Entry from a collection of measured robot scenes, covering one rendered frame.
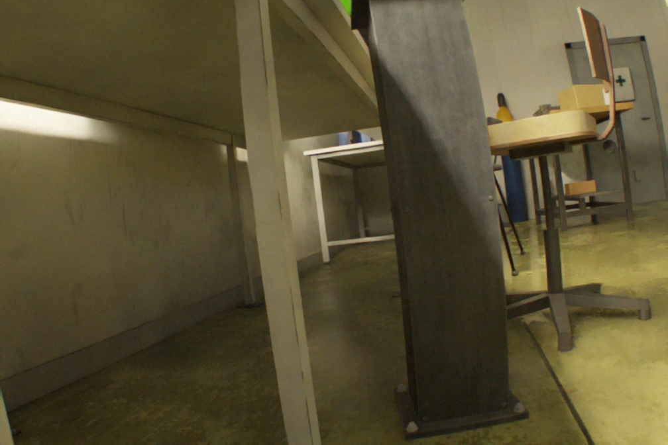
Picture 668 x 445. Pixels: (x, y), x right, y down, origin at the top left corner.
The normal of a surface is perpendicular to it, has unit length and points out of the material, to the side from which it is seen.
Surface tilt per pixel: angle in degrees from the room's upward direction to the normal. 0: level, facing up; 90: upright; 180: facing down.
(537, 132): 90
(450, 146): 90
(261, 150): 90
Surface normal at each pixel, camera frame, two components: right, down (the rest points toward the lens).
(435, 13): -0.06, -0.03
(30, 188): 0.96, -0.12
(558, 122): -0.63, 0.05
